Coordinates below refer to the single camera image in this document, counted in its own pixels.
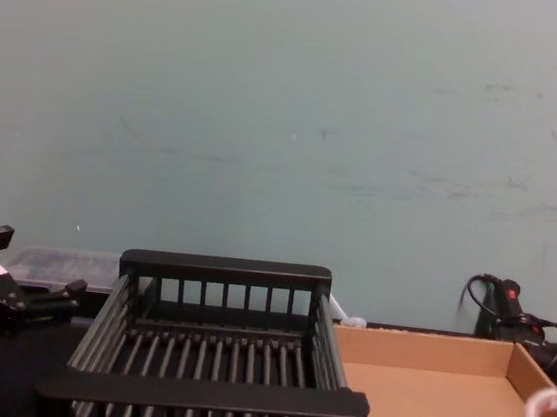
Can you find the shallow brown cardboard tray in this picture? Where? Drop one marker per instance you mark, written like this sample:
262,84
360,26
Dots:
427,406

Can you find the clear plastic case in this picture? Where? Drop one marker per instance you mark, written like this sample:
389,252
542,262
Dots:
60,266

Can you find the plain pale wall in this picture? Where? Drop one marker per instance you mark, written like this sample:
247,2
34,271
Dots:
288,119

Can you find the black rack with steel bars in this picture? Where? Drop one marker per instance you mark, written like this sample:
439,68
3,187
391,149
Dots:
197,390

